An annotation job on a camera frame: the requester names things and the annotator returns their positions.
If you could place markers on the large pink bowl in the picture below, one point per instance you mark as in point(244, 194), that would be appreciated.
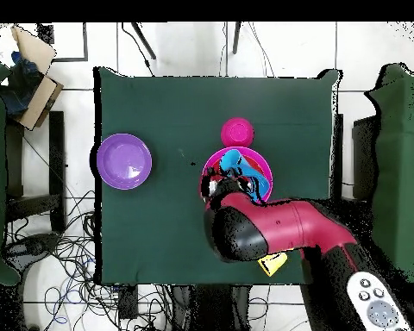
point(210, 162)

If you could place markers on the blue cup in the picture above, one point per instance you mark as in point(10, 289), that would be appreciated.
point(229, 158)

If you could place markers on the medium blue bowl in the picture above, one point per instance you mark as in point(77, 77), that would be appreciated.
point(260, 184)

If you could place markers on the small crimson bowl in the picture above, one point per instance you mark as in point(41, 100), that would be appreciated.
point(237, 132)

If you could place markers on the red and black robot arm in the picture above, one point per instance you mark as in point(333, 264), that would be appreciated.
point(289, 224)

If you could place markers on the dark green tablecloth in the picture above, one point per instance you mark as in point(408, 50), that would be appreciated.
point(207, 103)

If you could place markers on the purple bowl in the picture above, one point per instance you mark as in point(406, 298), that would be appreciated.
point(124, 162)

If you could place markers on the yellow cup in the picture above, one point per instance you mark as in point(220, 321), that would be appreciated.
point(272, 263)

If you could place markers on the black power strip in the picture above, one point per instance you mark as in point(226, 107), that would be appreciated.
point(128, 303)

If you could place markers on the black tripod leg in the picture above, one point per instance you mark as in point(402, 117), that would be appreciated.
point(143, 39)
point(237, 38)

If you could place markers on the black stool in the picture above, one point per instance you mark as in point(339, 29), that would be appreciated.
point(57, 155)

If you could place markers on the cardboard box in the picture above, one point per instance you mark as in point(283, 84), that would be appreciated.
point(38, 100)

